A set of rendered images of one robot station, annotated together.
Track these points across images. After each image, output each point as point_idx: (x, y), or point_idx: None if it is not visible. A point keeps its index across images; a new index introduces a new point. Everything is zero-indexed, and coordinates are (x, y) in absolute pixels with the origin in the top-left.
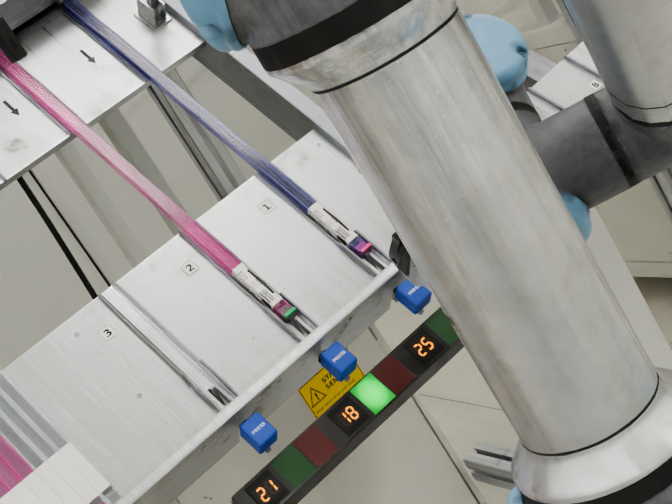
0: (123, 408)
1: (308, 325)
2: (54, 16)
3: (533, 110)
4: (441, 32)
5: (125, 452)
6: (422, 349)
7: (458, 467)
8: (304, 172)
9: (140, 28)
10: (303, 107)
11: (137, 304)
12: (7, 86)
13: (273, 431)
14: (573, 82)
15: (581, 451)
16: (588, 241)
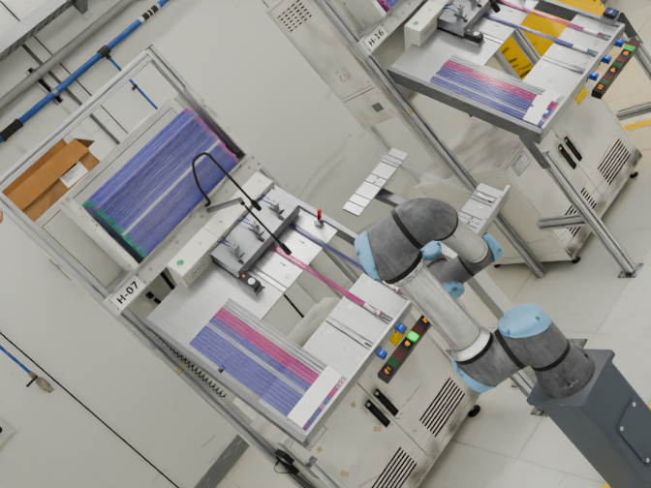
0: (340, 352)
1: (389, 319)
2: (288, 229)
3: (445, 259)
4: (420, 271)
5: (344, 365)
6: (425, 320)
7: (444, 352)
8: None
9: (316, 228)
10: None
11: (337, 320)
12: (279, 257)
13: (386, 352)
14: None
15: (465, 349)
16: None
